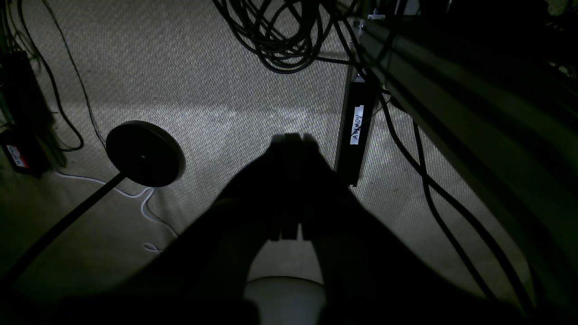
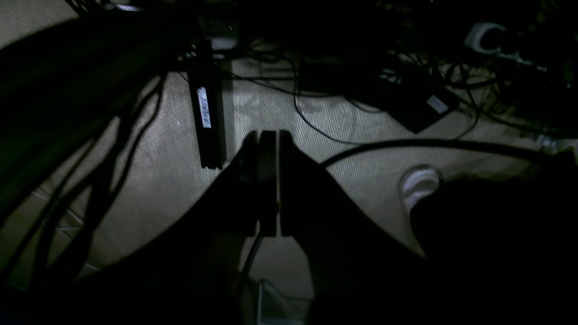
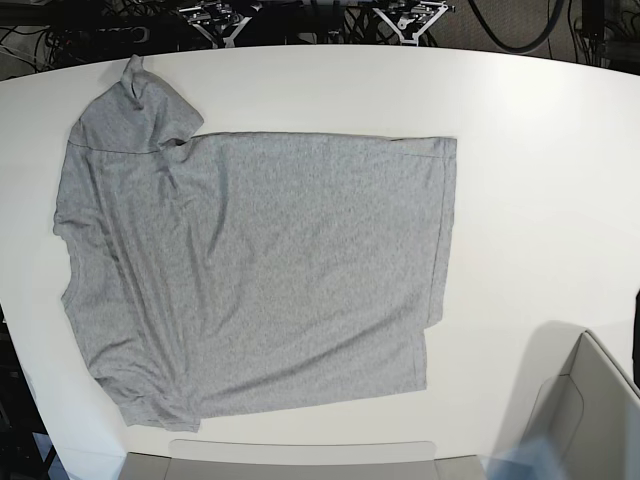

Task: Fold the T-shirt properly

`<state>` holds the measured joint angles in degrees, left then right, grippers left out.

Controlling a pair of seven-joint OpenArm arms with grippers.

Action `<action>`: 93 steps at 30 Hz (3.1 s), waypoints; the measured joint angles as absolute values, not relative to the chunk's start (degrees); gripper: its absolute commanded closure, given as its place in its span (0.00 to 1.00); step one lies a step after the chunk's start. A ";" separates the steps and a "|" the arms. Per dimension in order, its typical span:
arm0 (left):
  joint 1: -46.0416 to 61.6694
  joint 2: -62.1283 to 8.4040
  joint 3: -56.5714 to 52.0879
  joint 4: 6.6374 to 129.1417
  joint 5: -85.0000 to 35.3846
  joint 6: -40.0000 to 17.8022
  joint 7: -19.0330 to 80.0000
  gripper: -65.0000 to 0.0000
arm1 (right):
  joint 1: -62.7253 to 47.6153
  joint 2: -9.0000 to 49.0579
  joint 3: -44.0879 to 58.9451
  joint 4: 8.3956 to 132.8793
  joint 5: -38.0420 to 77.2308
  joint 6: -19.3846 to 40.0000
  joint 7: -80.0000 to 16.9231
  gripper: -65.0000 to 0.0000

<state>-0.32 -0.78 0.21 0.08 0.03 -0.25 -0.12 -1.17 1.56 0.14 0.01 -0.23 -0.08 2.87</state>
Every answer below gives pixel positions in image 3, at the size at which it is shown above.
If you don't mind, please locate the grey T-shirt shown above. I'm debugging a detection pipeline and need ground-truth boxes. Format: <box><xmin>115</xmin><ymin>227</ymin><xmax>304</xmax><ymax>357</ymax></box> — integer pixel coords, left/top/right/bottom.
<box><xmin>53</xmin><ymin>56</ymin><xmax>457</xmax><ymax>431</ymax></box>

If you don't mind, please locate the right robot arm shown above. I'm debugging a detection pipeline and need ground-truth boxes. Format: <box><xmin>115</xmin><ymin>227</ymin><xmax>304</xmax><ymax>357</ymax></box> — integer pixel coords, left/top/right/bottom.
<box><xmin>177</xmin><ymin>0</ymin><xmax>262</xmax><ymax>49</ymax></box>

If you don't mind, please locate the black power strip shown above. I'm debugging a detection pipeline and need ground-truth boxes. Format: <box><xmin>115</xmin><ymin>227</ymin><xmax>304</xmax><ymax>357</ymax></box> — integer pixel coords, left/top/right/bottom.
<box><xmin>65</xmin><ymin>26</ymin><xmax>151</xmax><ymax>45</ymax></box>

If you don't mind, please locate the black cable bundle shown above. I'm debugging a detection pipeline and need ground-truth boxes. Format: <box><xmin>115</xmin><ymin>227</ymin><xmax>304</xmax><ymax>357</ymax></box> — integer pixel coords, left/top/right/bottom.
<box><xmin>324</xmin><ymin>0</ymin><xmax>401</xmax><ymax>47</ymax></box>

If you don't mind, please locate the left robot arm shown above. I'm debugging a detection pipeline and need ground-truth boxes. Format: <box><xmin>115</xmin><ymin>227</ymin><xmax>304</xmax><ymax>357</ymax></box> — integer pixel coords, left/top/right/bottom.
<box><xmin>371</xmin><ymin>0</ymin><xmax>456</xmax><ymax>46</ymax></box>

